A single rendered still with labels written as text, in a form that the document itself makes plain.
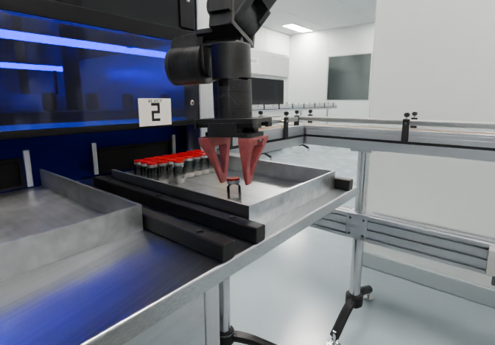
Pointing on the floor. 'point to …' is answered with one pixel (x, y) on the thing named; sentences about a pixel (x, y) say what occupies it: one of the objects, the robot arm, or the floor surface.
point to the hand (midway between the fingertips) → (235, 178)
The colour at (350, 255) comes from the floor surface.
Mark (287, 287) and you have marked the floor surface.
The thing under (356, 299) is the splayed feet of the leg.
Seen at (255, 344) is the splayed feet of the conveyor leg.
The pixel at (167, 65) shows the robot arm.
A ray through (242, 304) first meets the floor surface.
